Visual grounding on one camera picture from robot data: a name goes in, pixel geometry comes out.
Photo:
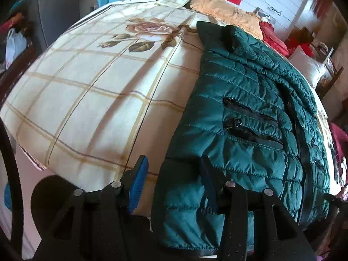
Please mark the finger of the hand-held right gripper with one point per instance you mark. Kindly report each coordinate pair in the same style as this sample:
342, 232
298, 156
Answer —
335, 212

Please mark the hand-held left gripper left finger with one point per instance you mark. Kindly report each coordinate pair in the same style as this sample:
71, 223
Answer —
138, 179

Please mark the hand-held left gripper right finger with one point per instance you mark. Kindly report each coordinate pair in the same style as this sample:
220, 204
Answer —
208, 182

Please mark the green quilted jacket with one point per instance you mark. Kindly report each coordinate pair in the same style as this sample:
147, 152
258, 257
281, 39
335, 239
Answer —
244, 92

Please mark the maroon blanket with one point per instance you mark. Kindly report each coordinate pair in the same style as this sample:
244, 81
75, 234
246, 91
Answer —
341, 157

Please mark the floral checked bedsheet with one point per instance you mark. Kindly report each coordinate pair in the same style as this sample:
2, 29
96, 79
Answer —
95, 87

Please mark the white pillow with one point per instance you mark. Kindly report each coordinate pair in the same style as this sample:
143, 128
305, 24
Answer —
307, 65

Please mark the wooden chair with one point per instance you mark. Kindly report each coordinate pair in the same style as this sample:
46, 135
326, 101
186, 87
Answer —
326, 59

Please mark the red frilled cushion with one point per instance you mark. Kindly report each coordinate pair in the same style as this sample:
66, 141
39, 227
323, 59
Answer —
273, 39

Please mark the orange yellow blanket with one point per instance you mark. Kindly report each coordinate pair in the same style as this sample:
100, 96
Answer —
223, 12

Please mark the framed photo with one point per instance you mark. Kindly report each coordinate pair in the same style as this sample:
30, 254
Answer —
265, 15

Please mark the white plastic bag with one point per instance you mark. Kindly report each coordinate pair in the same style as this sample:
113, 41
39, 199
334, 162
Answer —
15, 47

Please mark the grey refrigerator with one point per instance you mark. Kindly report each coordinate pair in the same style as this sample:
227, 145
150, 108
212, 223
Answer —
58, 8

